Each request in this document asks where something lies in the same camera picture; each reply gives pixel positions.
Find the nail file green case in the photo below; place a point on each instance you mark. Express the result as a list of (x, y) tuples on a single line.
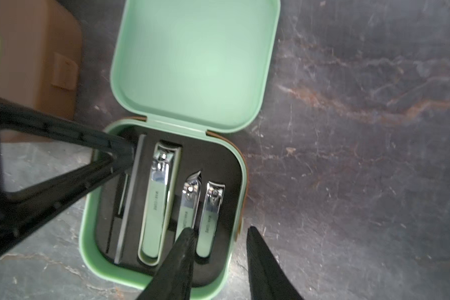
[(129, 198)]

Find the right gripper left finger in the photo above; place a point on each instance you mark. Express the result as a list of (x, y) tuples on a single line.
[(173, 280)]

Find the small green nail clipper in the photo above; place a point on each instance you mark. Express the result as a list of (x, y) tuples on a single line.
[(189, 202)]

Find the brown case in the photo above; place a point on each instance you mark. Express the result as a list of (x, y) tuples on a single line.
[(40, 56)]

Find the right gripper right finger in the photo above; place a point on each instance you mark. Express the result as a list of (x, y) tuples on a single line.
[(267, 281)]

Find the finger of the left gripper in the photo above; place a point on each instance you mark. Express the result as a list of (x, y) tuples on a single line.
[(25, 120), (25, 211)]

